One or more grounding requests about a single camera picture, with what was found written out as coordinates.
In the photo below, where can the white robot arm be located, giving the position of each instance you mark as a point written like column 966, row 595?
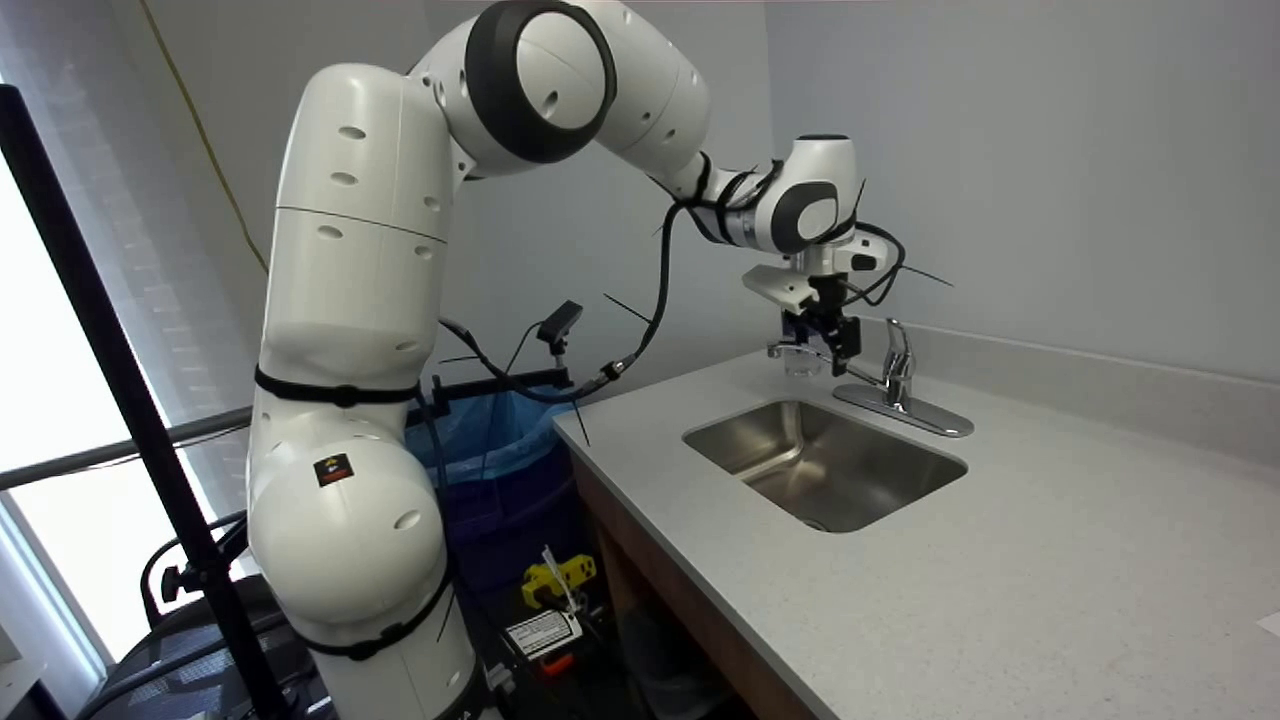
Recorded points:
column 344, row 267

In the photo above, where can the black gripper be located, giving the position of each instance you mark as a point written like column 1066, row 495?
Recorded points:
column 827, row 307

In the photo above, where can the dark window rail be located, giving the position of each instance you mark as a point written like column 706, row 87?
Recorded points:
column 80, row 463

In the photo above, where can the wooden counter cabinet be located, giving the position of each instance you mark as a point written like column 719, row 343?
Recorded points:
column 695, row 615

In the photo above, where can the white labelled box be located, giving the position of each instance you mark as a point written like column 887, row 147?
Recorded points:
column 546, row 632

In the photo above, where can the black clamp mount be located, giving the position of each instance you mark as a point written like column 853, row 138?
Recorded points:
column 560, row 321

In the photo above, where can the black stand pole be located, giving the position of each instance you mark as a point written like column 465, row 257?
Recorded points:
column 106, row 346

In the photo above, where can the clear plastic water bottle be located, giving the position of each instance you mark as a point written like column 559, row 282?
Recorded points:
column 778, row 349

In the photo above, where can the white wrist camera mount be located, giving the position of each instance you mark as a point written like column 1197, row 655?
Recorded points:
column 778, row 286

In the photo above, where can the yellow tool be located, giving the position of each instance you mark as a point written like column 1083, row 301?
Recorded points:
column 560, row 582

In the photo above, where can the chrome sink faucet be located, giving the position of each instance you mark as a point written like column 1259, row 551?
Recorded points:
column 899, row 385

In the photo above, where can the black cart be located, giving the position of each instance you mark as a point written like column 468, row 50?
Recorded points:
column 175, row 655

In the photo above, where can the stainless steel sink basin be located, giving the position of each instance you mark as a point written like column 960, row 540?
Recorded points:
column 827, row 466

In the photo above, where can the blue trash bin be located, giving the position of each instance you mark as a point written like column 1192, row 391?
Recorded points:
column 501, row 466

